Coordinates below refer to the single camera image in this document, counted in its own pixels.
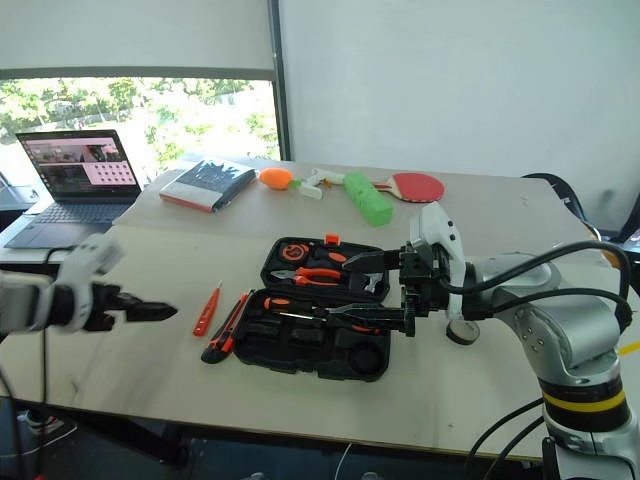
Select white cable under table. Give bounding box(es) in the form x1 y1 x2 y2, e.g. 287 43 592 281
333 442 354 480

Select red tester pen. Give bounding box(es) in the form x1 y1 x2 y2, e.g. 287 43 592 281
193 284 222 338

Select dark window frame post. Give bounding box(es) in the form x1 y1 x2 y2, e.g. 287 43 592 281
266 0 296 162

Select black electrical tape roll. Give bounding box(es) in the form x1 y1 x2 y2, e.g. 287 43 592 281
446 319 480 346

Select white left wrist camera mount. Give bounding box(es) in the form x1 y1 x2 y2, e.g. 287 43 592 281
54 233 125 334

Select black and white book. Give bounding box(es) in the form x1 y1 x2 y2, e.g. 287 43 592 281
159 158 257 214

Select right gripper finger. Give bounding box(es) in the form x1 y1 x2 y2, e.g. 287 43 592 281
343 249 401 274
327 304 407 332

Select green plastic block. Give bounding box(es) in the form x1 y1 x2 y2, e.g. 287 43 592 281
343 172 395 228

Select red table tennis paddle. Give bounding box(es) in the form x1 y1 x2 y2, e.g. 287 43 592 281
372 172 446 204

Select white plastic toy piece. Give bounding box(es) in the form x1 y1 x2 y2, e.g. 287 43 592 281
299 168 346 200

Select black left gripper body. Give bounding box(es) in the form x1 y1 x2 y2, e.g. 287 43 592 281
79 283 126 332

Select orange black tape measure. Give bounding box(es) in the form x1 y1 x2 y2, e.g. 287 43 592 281
278 241 312 262

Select orange handled pliers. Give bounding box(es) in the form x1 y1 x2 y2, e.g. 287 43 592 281
272 267 345 288

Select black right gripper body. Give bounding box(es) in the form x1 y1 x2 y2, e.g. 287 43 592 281
398 239 451 337

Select black chair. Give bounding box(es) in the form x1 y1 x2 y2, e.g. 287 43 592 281
519 172 640 246

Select black plastic tool case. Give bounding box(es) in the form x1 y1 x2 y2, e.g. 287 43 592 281
233 233 392 382

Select long orange black screwdriver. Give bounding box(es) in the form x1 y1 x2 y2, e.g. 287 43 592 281
263 297 329 321

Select orange black utility knife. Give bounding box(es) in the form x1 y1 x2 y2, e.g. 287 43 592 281
201 290 251 364

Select white roller blind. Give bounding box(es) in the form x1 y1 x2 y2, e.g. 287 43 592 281
0 0 276 81

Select open dark laptop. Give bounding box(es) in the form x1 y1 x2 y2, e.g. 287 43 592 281
3 129 144 250

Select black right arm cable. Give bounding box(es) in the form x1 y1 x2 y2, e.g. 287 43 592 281
439 241 634 321

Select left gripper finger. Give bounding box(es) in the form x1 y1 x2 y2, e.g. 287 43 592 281
112 310 177 324
118 294 179 314

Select orange carrot toy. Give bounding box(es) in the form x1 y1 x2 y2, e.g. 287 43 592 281
258 167 305 193

